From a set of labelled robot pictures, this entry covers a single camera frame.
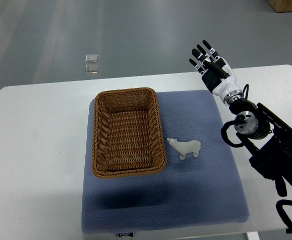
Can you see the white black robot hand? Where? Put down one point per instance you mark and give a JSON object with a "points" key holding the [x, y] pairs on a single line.
{"points": [[216, 73]]}

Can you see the white bear figurine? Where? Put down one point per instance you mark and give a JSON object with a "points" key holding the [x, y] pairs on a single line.
{"points": [[185, 147]]}

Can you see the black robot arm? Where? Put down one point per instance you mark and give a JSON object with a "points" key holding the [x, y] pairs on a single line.
{"points": [[269, 141]]}

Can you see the brown wicker basket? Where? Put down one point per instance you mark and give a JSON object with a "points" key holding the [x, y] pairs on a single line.
{"points": [[127, 137]]}

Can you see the brown cardboard box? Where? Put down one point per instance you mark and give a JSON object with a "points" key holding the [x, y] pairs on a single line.
{"points": [[281, 6]]}

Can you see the blue fabric mat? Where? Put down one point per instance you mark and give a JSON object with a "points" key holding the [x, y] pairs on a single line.
{"points": [[205, 190]]}

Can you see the upper clear floor plate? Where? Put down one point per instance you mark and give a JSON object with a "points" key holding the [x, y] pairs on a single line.
{"points": [[91, 58]]}

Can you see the white table leg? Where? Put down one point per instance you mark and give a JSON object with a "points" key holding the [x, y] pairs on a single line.
{"points": [[252, 235]]}

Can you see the black mat label tag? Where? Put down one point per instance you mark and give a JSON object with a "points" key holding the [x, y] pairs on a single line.
{"points": [[126, 235]]}

